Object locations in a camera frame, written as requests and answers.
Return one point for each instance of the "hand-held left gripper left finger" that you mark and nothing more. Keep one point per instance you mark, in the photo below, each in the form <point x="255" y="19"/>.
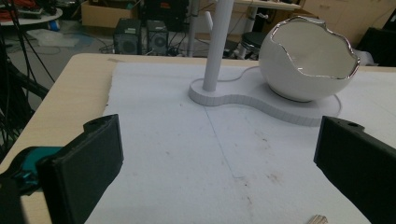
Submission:
<point x="84" y="168"/>

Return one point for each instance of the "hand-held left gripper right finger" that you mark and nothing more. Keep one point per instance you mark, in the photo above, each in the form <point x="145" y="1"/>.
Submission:
<point x="358" y="165"/>

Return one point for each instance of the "white eggshell-shaped bowl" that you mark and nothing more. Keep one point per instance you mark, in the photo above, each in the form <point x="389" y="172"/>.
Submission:
<point x="306" y="62"/>

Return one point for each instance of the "black chair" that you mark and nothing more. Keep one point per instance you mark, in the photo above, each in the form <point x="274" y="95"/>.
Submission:
<point x="378" y="46"/>

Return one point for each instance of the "white foam mat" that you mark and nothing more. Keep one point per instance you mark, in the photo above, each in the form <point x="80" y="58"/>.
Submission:
<point x="236" y="149"/>

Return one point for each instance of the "white stand with pole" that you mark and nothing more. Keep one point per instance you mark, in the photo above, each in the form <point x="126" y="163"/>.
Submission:
<point x="249" y="96"/>

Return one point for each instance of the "black speaker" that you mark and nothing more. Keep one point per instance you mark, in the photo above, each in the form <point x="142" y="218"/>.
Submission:
<point x="127" y="36"/>
<point x="157" y="38"/>

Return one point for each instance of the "cardboard box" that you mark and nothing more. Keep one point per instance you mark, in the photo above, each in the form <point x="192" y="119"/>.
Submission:
<point x="107" y="12"/>

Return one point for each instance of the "round white table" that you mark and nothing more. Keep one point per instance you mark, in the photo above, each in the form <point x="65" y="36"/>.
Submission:
<point x="28" y="17"/>

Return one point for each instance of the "black round stool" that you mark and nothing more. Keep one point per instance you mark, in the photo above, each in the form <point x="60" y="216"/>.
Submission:
<point x="252" y="40"/>

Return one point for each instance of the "white desk leg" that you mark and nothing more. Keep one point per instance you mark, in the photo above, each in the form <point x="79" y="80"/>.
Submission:
<point x="192" y="28"/>

